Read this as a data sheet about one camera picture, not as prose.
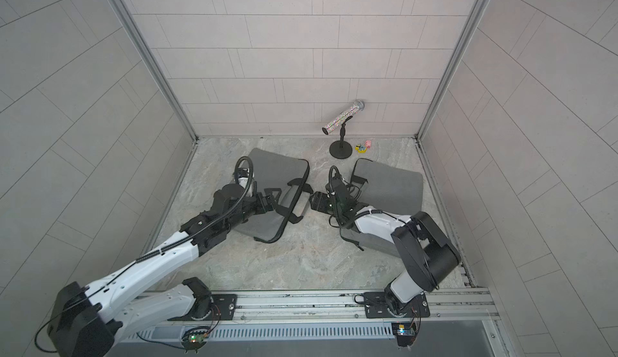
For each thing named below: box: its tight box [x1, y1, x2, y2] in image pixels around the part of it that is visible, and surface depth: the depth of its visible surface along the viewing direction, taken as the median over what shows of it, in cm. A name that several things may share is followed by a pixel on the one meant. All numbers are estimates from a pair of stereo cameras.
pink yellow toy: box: [354, 139, 372, 154], surface depth 114 cm
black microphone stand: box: [329, 115, 354, 160], surface depth 114 cm
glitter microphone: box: [321, 100, 366, 136], surface depth 98 cm
